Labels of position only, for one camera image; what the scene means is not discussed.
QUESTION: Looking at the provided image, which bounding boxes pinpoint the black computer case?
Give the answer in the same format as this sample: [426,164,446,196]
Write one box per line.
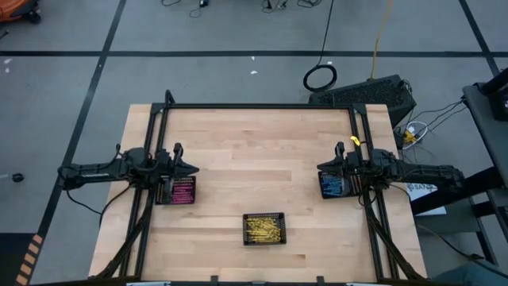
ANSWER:
[308,74,418,129]

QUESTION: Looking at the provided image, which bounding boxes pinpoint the orange object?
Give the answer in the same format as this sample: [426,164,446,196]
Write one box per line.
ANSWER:
[0,0,41,24]

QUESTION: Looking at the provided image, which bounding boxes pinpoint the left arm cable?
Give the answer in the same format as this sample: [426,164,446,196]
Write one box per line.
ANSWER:
[59,145,138,228]

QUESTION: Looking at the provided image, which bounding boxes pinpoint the white printed paper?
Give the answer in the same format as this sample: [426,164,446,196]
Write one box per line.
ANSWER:
[404,182,448,218]

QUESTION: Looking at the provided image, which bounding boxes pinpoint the yellow hanging cable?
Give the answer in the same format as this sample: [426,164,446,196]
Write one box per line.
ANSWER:
[370,0,394,79]

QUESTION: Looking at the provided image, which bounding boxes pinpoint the black monitor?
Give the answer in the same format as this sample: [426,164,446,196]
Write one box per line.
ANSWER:
[479,67,508,122]

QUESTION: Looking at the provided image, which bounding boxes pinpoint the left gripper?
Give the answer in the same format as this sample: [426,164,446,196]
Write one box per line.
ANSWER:
[156,142,200,196]

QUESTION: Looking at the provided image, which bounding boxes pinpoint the black table frame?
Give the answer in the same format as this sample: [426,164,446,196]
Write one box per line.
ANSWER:
[94,89,428,285]

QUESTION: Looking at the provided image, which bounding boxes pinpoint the black desk beam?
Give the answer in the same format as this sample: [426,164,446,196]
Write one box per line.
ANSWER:
[410,168,505,215]

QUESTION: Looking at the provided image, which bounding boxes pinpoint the black floor cable with plug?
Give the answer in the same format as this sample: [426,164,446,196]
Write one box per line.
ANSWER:
[414,222,497,271]

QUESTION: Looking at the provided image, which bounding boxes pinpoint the black floor cables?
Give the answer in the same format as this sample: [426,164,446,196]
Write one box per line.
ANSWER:
[160,0,210,19]
[260,0,323,14]

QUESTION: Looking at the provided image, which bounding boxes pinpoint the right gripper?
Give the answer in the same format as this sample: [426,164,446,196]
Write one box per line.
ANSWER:
[317,141,376,190]

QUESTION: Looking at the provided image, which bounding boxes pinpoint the white cable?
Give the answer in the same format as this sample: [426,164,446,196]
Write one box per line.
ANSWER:
[404,120,429,150]

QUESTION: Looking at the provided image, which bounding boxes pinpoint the black cable with coil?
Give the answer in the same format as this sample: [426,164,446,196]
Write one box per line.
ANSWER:
[302,0,339,94]

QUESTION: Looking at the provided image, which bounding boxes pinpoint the grey desk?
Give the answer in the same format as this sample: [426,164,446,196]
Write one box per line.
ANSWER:
[462,83,508,180]

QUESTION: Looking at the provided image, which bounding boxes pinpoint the black slotted plastic basket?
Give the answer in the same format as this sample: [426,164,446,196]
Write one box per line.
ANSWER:
[242,212,287,246]
[155,176,197,206]
[318,170,363,199]

